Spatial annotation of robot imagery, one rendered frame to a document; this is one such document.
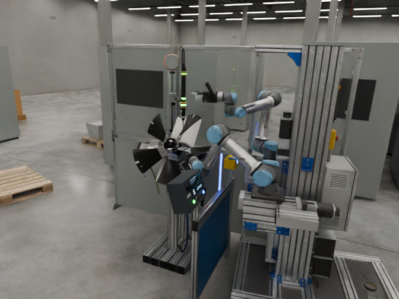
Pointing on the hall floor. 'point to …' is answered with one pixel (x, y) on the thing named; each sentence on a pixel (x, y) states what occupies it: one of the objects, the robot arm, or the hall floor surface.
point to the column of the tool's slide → (170, 114)
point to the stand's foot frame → (157, 257)
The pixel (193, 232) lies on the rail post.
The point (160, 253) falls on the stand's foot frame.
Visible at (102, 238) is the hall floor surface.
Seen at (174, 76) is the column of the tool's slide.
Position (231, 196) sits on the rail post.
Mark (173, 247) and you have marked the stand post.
